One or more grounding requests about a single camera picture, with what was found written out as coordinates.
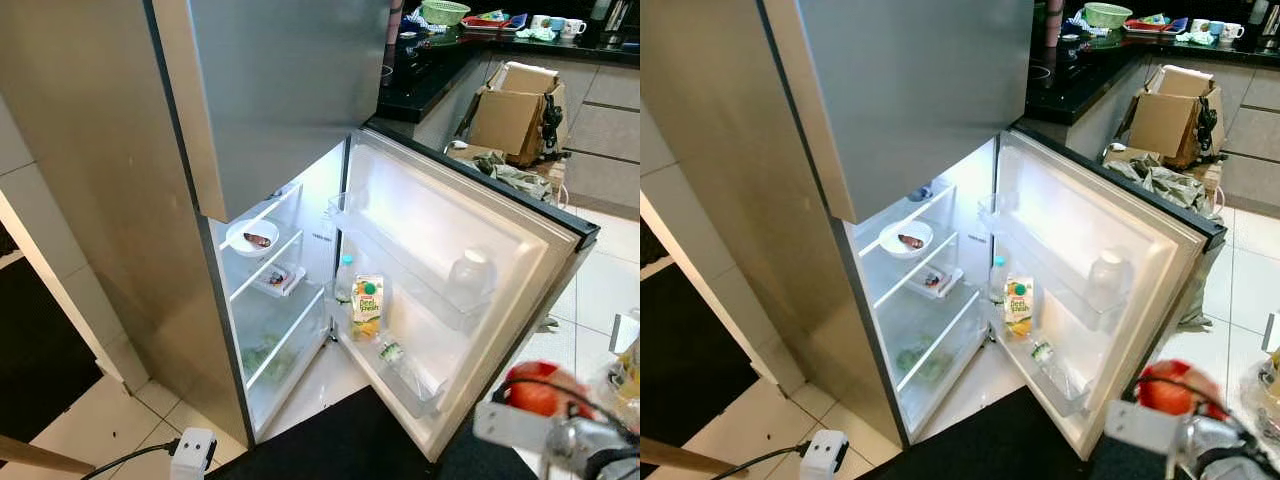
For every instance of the clear crisper drawer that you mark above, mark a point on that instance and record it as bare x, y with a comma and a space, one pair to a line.
285, 385
940, 390

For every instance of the brown red sausage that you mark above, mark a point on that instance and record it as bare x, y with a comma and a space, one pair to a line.
258, 240
911, 241

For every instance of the green leafy vegetables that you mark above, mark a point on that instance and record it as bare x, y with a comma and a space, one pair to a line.
265, 360
918, 362

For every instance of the orange juice carton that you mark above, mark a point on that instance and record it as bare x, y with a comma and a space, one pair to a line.
1020, 310
367, 310

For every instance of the clear jar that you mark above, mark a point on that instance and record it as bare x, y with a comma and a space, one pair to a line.
470, 280
1110, 280

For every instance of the clear bottle with green label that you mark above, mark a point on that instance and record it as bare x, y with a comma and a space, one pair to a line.
400, 360
1050, 362

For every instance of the crumpled grey green cloth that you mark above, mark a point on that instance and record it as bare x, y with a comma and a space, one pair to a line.
515, 178
1160, 185

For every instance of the silver fridge body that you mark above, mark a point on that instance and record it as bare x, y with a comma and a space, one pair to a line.
730, 150
90, 150

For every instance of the silver fridge main door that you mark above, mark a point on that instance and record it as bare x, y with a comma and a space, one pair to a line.
1150, 220
520, 220

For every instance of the green plastic basket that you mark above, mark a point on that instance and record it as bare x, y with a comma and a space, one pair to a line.
445, 12
1108, 14

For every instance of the white mug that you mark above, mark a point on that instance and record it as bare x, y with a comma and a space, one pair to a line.
540, 23
1200, 26
1230, 31
573, 28

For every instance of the brown cardboard box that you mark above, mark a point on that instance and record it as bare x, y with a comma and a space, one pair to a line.
510, 115
1165, 120

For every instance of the clear bottle with blue cap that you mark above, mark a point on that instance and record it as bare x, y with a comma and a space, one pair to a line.
345, 275
998, 277

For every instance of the grey kitchen cabinets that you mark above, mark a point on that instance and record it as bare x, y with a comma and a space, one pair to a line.
600, 140
1250, 150

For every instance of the silver fridge freezer door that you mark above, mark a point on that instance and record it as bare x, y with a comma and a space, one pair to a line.
900, 90
280, 90

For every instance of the white ceramic bowl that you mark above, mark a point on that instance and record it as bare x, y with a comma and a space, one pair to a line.
248, 251
900, 253

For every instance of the clear fridge door bin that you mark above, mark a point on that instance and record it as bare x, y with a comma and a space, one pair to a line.
1065, 270
410, 265
430, 385
1075, 390

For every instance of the clear plastic food package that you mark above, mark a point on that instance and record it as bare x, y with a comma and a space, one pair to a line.
628, 370
1265, 400

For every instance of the clear plastic food container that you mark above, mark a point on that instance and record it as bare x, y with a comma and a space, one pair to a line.
935, 282
280, 280

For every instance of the black kitchen countertop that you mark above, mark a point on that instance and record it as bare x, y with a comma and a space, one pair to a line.
1075, 75
420, 80

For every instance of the pink cup stack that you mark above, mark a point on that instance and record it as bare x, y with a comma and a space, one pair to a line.
1053, 20
394, 20

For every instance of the glass fridge shelf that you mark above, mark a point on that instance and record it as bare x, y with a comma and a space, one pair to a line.
940, 342
260, 202
300, 322
905, 207
920, 270
270, 262

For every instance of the red tray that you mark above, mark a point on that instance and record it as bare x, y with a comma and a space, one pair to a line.
490, 22
1150, 24

